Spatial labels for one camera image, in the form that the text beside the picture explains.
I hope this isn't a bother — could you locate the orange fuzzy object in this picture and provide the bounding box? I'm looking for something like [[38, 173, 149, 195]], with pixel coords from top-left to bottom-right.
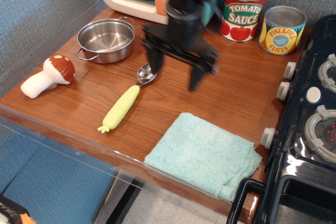
[[19, 214, 37, 224]]

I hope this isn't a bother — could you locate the white stove knob rear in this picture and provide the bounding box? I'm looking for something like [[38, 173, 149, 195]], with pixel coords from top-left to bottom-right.
[[283, 61, 297, 80]]

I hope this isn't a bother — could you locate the small steel pot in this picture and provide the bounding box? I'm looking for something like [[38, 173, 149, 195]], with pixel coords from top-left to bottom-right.
[[75, 17, 136, 64]]

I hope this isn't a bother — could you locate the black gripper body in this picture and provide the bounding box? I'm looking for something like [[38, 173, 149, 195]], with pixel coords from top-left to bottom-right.
[[142, 24, 219, 73]]

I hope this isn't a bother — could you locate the plush mushroom toy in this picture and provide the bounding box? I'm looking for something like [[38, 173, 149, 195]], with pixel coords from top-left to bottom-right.
[[20, 55, 76, 99]]

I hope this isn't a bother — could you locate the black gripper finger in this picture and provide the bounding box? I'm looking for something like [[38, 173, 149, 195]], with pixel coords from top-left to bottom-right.
[[189, 67, 205, 91], [146, 47, 163, 73]]

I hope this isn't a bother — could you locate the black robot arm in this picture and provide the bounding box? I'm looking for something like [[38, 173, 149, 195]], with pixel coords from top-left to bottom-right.
[[142, 0, 221, 91]]

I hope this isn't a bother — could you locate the white stove knob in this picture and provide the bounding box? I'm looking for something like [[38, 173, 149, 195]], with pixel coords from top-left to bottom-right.
[[283, 61, 297, 80], [261, 127, 276, 149], [277, 82, 290, 101]]

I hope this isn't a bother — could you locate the black toy stove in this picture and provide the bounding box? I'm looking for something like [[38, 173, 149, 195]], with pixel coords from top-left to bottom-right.
[[226, 15, 336, 224]]

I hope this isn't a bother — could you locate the light blue cloth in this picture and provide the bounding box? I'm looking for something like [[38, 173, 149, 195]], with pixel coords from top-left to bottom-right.
[[144, 113, 262, 201]]

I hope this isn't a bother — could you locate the tomato sauce can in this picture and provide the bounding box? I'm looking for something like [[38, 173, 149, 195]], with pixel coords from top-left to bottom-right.
[[220, 0, 266, 42]]

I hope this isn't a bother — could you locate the black tray corner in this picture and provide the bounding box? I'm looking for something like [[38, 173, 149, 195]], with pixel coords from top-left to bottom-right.
[[1, 195, 30, 224]]

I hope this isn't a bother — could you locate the white stove knob front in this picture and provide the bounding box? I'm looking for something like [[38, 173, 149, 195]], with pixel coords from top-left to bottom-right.
[[261, 127, 276, 149]]

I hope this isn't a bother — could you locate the spoon with yellow-green handle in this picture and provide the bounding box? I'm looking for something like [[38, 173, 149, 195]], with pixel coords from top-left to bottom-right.
[[97, 63, 157, 133]]

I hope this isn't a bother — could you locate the pineapple slices can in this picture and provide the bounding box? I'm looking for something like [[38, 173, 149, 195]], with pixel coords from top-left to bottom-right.
[[259, 6, 307, 56]]

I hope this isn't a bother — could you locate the white stove knob middle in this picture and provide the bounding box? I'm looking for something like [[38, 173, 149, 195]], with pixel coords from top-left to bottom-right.
[[277, 82, 290, 101]]

